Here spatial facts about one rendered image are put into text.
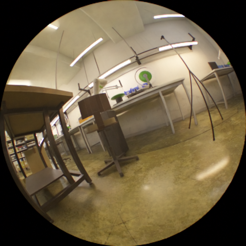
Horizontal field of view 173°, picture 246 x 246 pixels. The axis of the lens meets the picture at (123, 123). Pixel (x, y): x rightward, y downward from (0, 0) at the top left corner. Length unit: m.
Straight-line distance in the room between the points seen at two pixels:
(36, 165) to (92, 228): 1.38
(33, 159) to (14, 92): 1.29
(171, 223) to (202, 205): 0.18
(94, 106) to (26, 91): 0.63
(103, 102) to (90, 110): 0.15
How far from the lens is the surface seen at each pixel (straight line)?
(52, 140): 0.81
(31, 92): 0.68
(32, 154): 1.75
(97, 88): 1.40
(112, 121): 0.89
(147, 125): 2.47
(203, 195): 0.62
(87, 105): 0.85
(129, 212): 0.62
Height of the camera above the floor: 0.53
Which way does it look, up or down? 1 degrees down
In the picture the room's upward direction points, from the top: 21 degrees counter-clockwise
